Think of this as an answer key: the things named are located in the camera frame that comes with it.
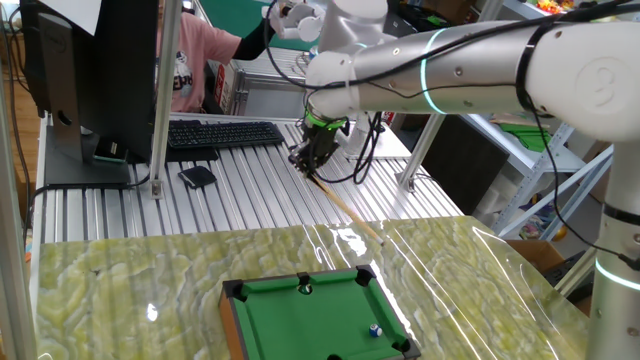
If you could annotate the white paper sheet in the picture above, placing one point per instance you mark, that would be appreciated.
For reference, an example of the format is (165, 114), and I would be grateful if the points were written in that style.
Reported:
(75, 12)

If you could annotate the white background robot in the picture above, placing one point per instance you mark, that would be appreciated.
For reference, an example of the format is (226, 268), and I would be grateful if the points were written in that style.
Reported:
(390, 145)

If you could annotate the colourful packages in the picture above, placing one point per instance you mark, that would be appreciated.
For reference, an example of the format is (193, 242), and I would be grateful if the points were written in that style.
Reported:
(550, 6)

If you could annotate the mini pool table green felt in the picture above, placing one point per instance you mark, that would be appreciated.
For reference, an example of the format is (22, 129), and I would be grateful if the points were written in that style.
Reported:
(320, 325)

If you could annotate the black phone green case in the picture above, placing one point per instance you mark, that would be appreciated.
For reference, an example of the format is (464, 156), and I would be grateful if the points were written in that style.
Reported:
(110, 150)

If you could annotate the brown cardboard carton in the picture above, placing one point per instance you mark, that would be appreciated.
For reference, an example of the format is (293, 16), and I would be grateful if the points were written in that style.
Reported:
(597, 175)

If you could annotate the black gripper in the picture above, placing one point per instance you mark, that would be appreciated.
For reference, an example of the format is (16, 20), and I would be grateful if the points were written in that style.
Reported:
(320, 145)

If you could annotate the black device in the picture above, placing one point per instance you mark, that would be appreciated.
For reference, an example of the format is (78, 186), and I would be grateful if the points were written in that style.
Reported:
(562, 272)

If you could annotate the white handheld device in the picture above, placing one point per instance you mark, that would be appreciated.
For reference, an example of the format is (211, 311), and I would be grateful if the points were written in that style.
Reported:
(300, 22)

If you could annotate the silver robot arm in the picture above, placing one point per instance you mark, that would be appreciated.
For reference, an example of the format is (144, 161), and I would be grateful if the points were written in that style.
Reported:
(475, 70)

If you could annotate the blue ten pool ball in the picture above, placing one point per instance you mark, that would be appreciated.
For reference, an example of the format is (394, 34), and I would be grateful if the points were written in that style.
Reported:
(375, 330)

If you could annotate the open cardboard box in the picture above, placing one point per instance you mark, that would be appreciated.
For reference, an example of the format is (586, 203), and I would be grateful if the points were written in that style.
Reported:
(535, 255)

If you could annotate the green marble pattern mat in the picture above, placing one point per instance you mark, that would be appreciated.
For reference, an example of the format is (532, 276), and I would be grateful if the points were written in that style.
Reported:
(125, 290)

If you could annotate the black computer mouse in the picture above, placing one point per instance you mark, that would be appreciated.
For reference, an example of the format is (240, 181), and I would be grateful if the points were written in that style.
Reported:
(197, 176)

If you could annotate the black sleeved forearm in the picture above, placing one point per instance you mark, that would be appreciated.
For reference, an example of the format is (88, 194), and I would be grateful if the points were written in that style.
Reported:
(252, 45)

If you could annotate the green board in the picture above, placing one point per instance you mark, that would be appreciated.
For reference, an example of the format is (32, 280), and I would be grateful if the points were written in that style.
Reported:
(235, 17)

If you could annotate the black keyboard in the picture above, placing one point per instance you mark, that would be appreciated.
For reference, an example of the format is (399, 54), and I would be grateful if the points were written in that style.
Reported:
(225, 134)

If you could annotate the colourful toys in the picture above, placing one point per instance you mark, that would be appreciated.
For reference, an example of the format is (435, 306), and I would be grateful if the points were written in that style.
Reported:
(540, 220)

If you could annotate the dark panel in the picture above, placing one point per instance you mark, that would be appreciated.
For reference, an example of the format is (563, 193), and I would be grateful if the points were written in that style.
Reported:
(465, 175)

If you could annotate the green six pool ball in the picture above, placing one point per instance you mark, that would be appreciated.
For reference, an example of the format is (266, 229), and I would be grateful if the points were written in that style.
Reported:
(305, 289)

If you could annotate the white metal shelving rack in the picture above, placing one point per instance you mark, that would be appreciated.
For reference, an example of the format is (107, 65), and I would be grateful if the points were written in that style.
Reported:
(540, 165)

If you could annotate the black computer monitor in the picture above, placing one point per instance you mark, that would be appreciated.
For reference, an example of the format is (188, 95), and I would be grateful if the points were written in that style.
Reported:
(125, 75)

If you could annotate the person in pink shirt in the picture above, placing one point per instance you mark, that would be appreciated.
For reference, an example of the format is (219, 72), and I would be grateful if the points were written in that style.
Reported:
(192, 65)

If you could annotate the red box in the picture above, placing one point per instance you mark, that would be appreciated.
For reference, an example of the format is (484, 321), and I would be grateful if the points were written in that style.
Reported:
(388, 118)

